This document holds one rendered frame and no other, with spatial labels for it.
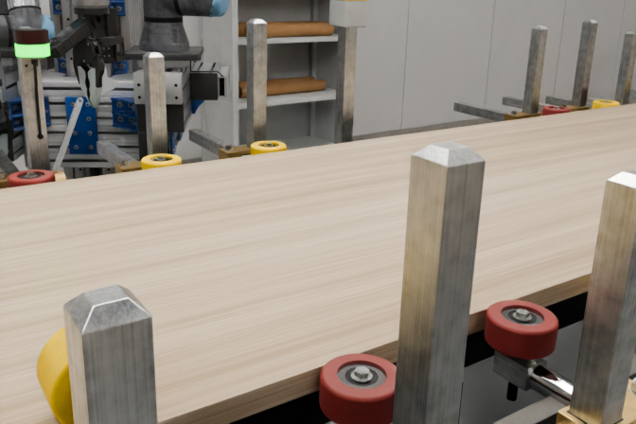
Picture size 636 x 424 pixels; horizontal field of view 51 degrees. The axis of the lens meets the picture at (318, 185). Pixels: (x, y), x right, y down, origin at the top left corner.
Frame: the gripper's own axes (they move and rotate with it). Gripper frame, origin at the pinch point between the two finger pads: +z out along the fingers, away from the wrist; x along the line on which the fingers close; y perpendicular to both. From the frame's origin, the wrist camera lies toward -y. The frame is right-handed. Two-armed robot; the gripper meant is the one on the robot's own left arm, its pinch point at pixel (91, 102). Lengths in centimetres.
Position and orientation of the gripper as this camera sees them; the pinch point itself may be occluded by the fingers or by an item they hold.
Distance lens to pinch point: 155.9
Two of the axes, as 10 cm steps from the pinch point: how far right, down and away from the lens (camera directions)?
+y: 5.9, -2.4, 7.7
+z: -0.2, 9.5, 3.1
